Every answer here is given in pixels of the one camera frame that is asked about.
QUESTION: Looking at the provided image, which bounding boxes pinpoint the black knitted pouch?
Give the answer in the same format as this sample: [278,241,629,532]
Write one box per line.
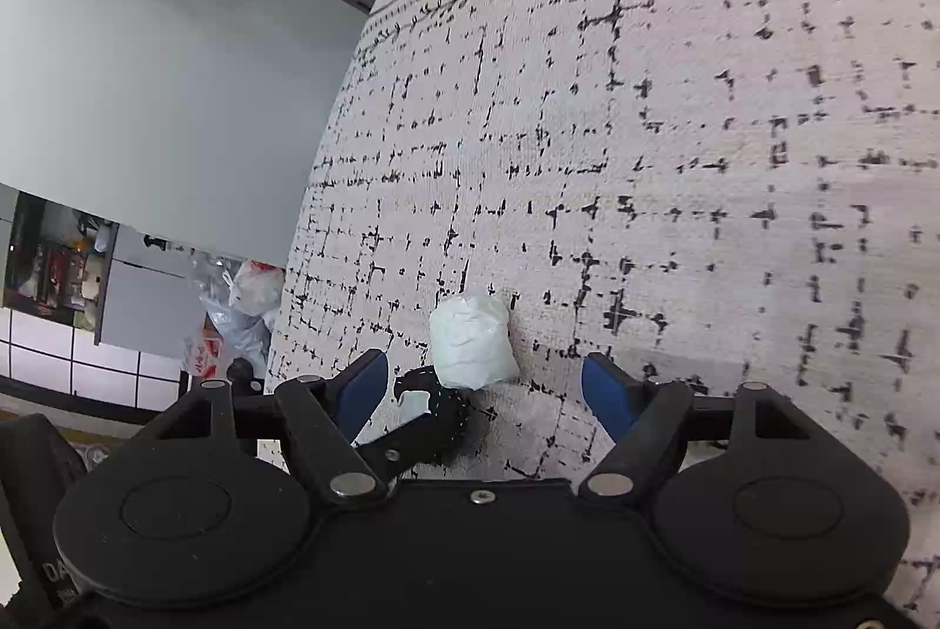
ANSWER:
[394,366,470,465]

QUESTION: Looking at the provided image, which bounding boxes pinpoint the white soft ball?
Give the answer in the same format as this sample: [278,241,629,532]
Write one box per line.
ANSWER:
[429,295,519,391]

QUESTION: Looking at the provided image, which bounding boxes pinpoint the grey white plastic bags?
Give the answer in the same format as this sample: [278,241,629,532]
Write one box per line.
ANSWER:
[191,252,285,379]

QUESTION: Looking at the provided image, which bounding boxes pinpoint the white patterned bed blanket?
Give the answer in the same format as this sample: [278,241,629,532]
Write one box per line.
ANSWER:
[268,0,938,627]

